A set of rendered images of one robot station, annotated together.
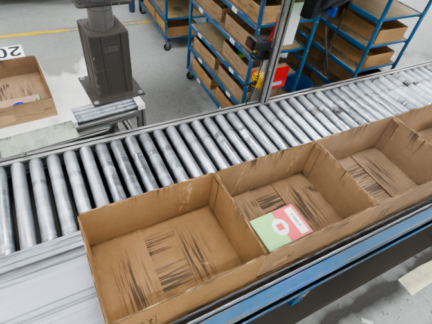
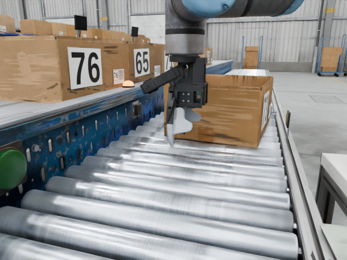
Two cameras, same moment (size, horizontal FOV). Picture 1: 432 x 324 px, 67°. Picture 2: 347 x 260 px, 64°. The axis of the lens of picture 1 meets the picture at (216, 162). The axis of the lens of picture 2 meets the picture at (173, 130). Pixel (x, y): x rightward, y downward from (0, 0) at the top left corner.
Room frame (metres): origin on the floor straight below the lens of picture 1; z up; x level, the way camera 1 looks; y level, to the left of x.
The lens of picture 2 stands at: (0.94, 0.42, 1.01)
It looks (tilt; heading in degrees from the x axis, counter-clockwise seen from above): 16 degrees down; 140
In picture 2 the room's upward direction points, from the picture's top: straight up
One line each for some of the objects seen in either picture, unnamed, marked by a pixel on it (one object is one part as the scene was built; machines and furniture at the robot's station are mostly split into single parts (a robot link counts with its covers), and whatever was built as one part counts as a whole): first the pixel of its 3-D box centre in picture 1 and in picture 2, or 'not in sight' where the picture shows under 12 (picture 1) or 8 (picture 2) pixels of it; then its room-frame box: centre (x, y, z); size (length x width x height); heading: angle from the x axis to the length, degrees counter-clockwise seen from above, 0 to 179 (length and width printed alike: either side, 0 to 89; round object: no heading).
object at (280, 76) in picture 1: (274, 78); not in sight; (1.52, -0.24, 0.85); 0.16 x 0.01 x 0.13; 123
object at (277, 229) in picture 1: (278, 232); not in sight; (0.54, -0.22, 0.92); 0.16 x 0.11 x 0.07; 125
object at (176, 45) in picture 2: not in sight; (185, 46); (0.44, 0.87, 1.02); 0.10 x 0.09 x 0.05; 123
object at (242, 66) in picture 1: (252, 57); not in sight; (2.20, -0.15, 0.59); 0.40 x 0.30 x 0.10; 31
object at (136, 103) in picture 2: not in sight; (137, 110); (0.09, 0.95, 0.81); 0.05 x 0.02 x 0.07; 123
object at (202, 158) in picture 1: (204, 161); not in sight; (0.97, 0.05, 0.72); 0.52 x 0.05 x 0.05; 33
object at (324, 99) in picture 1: (345, 119); not in sight; (1.44, -0.65, 0.72); 0.52 x 0.05 x 0.05; 33
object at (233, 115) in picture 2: not in sight; (223, 103); (0.30, 1.18, 0.83); 0.39 x 0.29 x 0.17; 117
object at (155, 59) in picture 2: not in sight; (118, 62); (-0.24, 1.06, 0.96); 0.39 x 0.29 x 0.17; 123
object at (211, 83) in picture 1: (216, 70); not in sight; (2.61, 0.13, 0.19); 0.40 x 0.30 x 0.10; 32
